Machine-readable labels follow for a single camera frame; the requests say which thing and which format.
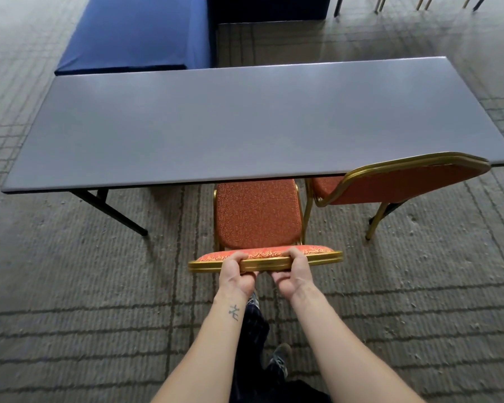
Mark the person's right hand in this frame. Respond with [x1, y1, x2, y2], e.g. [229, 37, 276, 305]
[271, 247, 316, 301]

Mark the person's left hand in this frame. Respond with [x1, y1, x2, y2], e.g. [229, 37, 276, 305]
[218, 251, 260, 300]

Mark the red gold-framed banquet chair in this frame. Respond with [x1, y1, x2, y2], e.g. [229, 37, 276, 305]
[188, 179, 344, 274]
[303, 152, 492, 241]

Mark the person's left forearm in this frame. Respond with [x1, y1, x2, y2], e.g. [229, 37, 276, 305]
[150, 289, 249, 403]

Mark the person's right forearm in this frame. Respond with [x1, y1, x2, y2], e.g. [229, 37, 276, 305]
[289, 283, 426, 403]

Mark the person's dark trouser leg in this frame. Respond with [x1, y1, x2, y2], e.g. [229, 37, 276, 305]
[229, 293, 332, 403]

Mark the person's grey shoe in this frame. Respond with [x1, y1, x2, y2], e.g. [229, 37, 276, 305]
[269, 343, 293, 382]

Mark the grey folding table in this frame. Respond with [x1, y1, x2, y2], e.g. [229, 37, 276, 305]
[1, 57, 504, 237]

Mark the blue tablecloth covered table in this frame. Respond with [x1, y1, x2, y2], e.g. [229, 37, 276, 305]
[54, 0, 213, 76]

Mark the dark blue skirted table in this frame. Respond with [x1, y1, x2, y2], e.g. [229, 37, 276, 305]
[207, 0, 332, 25]

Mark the row of chair legs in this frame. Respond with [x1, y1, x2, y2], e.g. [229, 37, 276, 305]
[334, 0, 490, 17]

